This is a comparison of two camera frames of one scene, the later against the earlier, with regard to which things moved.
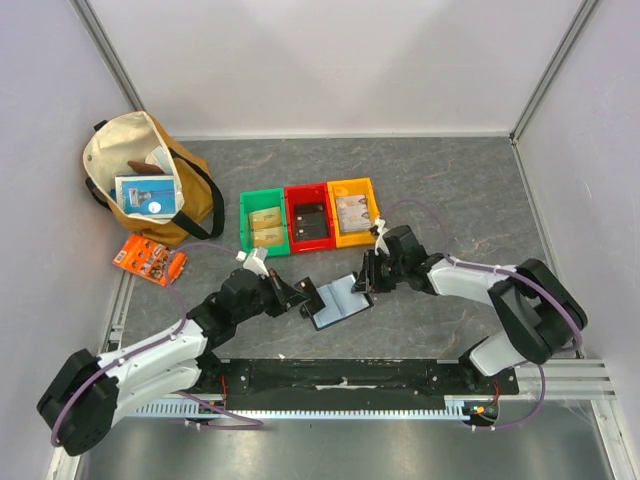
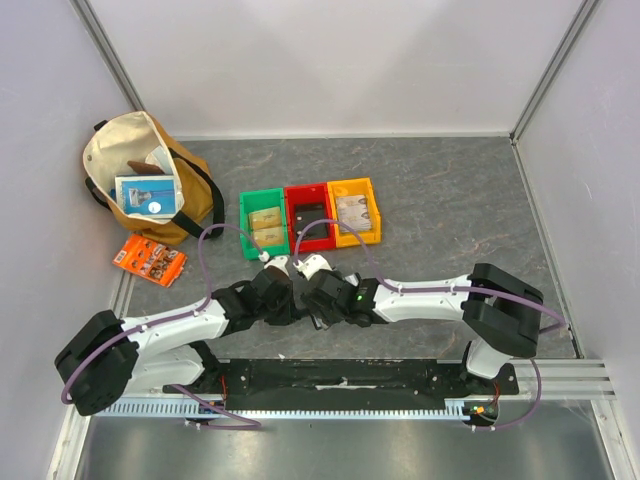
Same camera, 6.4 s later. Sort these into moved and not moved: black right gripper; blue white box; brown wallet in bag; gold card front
Moved: black right gripper
Not moved: blue white box; brown wallet in bag; gold card front
